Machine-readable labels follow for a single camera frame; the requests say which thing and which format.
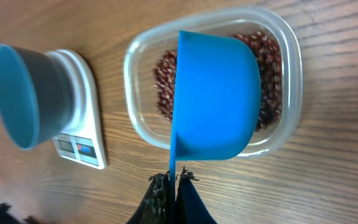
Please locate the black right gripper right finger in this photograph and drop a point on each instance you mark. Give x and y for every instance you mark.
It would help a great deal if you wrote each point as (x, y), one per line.
(189, 207)

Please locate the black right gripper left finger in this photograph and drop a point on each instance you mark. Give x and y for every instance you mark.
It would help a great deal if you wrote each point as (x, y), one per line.
(154, 207)

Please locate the clear plastic food container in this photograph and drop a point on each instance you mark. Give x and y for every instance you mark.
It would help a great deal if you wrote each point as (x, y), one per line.
(146, 48)

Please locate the red beans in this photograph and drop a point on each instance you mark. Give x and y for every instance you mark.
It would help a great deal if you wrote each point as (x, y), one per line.
(268, 56)

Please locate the white digital kitchen scale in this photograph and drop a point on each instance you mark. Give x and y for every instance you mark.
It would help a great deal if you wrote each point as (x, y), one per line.
(81, 140)

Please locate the blue plastic measuring scoop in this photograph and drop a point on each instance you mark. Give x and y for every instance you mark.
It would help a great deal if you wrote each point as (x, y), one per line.
(216, 101)

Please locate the teal metal bowl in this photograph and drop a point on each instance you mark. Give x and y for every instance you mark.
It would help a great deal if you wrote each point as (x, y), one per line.
(36, 100)

